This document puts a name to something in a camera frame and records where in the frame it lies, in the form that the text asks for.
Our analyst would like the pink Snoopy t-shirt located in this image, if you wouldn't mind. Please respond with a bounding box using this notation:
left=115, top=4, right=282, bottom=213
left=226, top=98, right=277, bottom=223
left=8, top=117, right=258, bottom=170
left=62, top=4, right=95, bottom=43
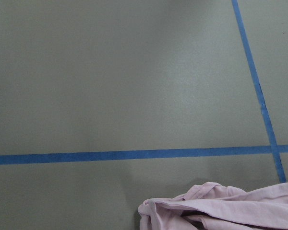
left=138, top=182, right=288, bottom=230

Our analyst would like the crossing blue tape strip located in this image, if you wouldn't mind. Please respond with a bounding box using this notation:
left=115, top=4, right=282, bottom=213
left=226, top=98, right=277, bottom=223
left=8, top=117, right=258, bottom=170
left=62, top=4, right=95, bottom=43
left=0, top=146, right=272, bottom=165

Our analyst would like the long blue tape strip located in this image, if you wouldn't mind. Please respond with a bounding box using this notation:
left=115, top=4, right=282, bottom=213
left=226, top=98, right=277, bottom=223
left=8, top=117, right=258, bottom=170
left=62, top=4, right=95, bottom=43
left=231, top=0, right=287, bottom=183

